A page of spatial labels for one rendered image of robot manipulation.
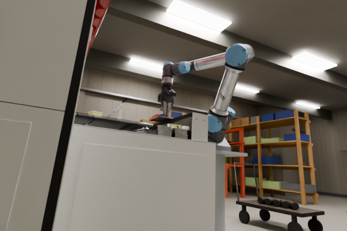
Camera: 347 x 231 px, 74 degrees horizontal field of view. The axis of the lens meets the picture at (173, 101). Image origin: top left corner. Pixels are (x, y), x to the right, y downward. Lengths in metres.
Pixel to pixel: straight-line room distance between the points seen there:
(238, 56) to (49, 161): 0.98
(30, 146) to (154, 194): 0.48
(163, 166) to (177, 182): 0.09
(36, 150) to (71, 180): 0.24
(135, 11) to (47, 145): 3.65
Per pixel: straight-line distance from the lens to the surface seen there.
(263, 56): 5.46
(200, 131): 1.11
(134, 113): 7.44
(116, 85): 7.50
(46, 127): 0.63
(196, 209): 1.02
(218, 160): 1.55
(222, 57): 1.47
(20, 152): 0.63
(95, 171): 0.84
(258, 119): 8.08
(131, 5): 4.18
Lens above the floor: 0.70
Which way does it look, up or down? 16 degrees up
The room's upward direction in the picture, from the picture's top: 4 degrees clockwise
